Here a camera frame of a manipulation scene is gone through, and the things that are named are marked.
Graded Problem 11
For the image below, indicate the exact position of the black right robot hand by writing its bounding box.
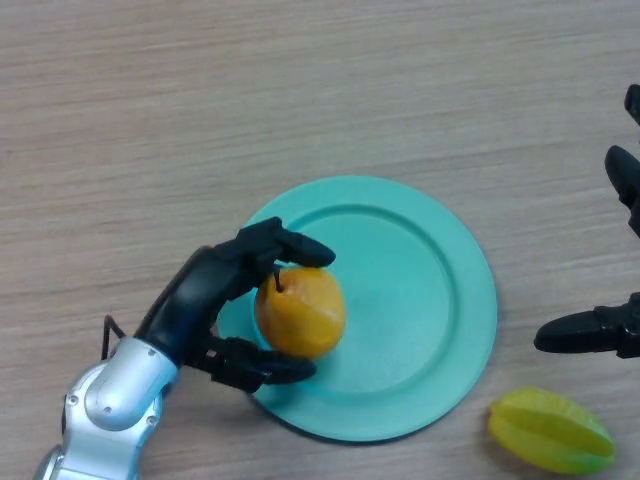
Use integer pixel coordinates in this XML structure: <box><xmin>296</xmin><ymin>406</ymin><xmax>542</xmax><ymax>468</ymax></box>
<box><xmin>533</xmin><ymin>83</ymin><xmax>640</xmax><ymax>360</ymax></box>

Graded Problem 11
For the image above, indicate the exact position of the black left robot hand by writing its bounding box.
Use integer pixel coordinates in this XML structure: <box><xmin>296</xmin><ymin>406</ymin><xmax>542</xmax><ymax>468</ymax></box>
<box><xmin>132</xmin><ymin>216</ymin><xmax>337</xmax><ymax>394</ymax></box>

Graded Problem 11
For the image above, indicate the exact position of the yellow pear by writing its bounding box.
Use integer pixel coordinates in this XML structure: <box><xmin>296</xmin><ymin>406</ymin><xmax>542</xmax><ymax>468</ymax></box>
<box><xmin>254</xmin><ymin>265</ymin><xmax>347</xmax><ymax>361</ymax></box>

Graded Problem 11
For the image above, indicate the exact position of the green round plate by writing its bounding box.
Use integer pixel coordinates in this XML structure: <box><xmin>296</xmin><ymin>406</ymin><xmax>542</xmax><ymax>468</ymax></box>
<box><xmin>216</xmin><ymin>174</ymin><xmax>498</xmax><ymax>443</ymax></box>

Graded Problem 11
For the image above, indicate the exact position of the yellow-green starfruit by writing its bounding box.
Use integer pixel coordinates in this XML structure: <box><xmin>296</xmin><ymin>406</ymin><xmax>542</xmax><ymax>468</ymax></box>
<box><xmin>487</xmin><ymin>385</ymin><xmax>617</xmax><ymax>475</ymax></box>

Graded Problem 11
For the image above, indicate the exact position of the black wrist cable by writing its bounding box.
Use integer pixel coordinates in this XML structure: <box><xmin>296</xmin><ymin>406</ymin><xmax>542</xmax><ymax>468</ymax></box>
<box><xmin>101</xmin><ymin>314</ymin><xmax>127</xmax><ymax>362</ymax></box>

